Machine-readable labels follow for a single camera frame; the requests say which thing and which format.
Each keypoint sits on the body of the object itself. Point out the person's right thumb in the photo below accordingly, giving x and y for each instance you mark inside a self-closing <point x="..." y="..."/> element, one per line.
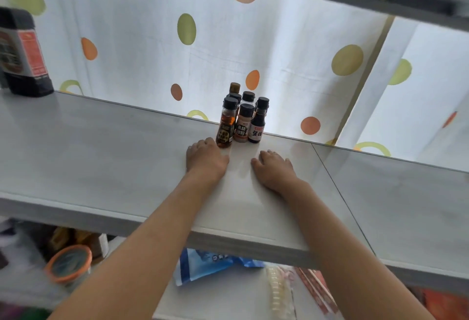
<point x="255" y="166"/>

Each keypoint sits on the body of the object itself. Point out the red striped packet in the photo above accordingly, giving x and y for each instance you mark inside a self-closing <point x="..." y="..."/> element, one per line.
<point x="317" y="288"/>

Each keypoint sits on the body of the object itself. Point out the white polka dot curtain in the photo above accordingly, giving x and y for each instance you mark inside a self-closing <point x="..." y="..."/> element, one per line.
<point x="227" y="45"/>

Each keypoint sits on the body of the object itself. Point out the grey shelf board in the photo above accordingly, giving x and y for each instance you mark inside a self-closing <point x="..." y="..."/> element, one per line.
<point x="414" y="213"/>
<point x="110" y="155"/>

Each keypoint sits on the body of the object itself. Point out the person's right forearm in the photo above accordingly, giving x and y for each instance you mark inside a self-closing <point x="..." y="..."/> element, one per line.
<point x="344" y="254"/>

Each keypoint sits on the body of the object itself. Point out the person's left thumb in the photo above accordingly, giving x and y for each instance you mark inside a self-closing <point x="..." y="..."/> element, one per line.
<point x="225" y="162"/>

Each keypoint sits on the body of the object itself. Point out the person's left forearm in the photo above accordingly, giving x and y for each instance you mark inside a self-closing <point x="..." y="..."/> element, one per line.
<point x="146" y="254"/>

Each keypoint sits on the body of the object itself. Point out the large dark sauce bottle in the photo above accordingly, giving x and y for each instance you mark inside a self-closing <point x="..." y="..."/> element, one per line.
<point x="24" y="56"/>

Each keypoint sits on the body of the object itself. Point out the clear plastic packet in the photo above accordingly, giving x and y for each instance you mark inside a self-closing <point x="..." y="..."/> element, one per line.
<point x="280" y="292"/>

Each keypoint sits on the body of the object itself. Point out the person's right hand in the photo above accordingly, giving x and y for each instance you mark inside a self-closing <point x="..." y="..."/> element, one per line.
<point x="273" y="175"/>

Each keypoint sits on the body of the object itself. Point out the orange rimmed round container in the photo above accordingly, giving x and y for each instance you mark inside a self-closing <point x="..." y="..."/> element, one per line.
<point x="69" y="263"/>

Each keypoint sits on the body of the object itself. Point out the white plastic bag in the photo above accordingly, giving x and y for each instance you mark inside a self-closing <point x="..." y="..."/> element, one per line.
<point x="22" y="265"/>

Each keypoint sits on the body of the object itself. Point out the person's left hand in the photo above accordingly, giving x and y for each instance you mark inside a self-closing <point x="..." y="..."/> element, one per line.
<point x="206" y="164"/>

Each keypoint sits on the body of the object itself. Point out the cluster of small seasoning bottles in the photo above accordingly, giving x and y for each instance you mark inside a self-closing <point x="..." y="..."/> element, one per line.
<point x="241" y="122"/>

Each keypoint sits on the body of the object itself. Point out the orange red package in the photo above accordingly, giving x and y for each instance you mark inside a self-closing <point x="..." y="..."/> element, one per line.
<point x="445" y="305"/>

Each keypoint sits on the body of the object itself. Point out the blue plastic bag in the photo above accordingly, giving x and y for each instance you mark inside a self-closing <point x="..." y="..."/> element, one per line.
<point x="205" y="263"/>

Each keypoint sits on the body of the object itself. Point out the yellow brown packet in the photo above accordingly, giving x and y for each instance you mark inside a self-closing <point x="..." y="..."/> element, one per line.
<point x="78" y="239"/>

